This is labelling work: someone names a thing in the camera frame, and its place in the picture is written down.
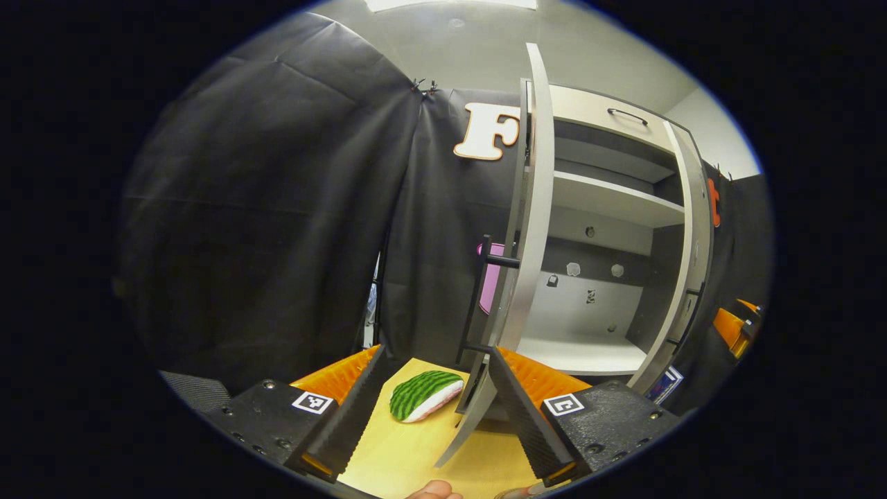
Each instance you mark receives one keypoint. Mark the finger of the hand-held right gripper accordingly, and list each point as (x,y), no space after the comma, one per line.
(727,329)
(748,305)

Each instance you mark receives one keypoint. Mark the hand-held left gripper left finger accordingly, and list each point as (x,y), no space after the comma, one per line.
(346,423)

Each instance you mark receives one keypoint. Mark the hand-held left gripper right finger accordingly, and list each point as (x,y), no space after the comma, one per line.
(527,423)

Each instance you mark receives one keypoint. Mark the clear bottle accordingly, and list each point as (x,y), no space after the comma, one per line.
(520,493)

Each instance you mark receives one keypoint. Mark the white cabinet door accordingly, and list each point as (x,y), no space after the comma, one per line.
(696,229)
(537,208)

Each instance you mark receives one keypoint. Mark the white cabinet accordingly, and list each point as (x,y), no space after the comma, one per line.
(610,197)

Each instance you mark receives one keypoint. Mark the watermelon slice toy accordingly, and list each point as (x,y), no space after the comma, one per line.
(416,395)

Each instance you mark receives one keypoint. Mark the blue and white box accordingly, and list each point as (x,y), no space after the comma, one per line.
(666,384)

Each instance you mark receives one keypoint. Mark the black backdrop cloth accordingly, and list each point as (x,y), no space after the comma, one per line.
(277,208)

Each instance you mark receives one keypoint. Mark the ceiling light panel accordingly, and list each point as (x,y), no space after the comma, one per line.
(450,4)

